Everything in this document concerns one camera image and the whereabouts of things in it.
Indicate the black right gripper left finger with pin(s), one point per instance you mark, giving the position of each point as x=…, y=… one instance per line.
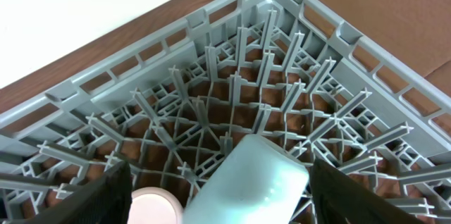
x=104, y=200

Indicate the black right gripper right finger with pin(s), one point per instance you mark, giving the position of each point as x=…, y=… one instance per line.
x=338, y=199

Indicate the light blue plastic cup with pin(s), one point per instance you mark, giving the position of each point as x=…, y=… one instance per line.
x=258, y=182

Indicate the grey dishwasher rack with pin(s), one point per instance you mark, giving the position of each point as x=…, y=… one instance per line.
x=175, y=103

